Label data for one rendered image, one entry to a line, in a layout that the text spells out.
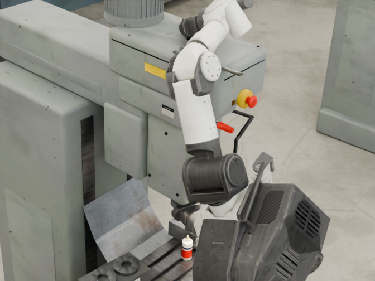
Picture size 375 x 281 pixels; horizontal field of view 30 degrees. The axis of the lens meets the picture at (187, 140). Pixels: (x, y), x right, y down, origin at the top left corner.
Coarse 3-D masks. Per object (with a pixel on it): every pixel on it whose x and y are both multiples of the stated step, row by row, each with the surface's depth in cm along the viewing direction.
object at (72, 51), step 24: (0, 24) 271; (24, 24) 261; (48, 24) 261; (72, 24) 262; (96, 24) 263; (0, 48) 277; (24, 48) 266; (48, 48) 256; (72, 48) 247; (96, 48) 244; (48, 72) 262; (72, 72) 252; (96, 72) 243; (96, 96) 248
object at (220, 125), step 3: (216, 123) 214; (219, 123) 213; (222, 123) 213; (219, 126) 213; (222, 126) 212; (225, 126) 212; (228, 126) 212; (222, 129) 213; (225, 129) 212; (228, 129) 211; (231, 129) 211; (228, 132) 212; (231, 132) 211
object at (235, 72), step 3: (180, 48) 214; (183, 48) 214; (174, 51) 212; (177, 51) 212; (222, 66) 204; (225, 66) 204; (222, 69) 203; (225, 69) 203; (228, 69) 202; (231, 69) 203; (234, 69) 203; (231, 72) 202; (234, 72) 201; (237, 72) 201; (240, 72) 201; (237, 75) 201; (240, 75) 200
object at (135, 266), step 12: (108, 264) 240; (120, 264) 238; (132, 264) 239; (144, 264) 241; (84, 276) 234; (96, 276) 233; (108, 276) 233; (120, 276) 235; (132, 276) 235; (144, 276) 238
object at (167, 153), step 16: (160, 128) 233; (176, 128) 228; (160, 144) 236; (176, 144) 231; (160, 160) 239; (176, 160) 234; (160, 176) 243; (176, 176) 237; (160, 192) 246; (176, 192) 240
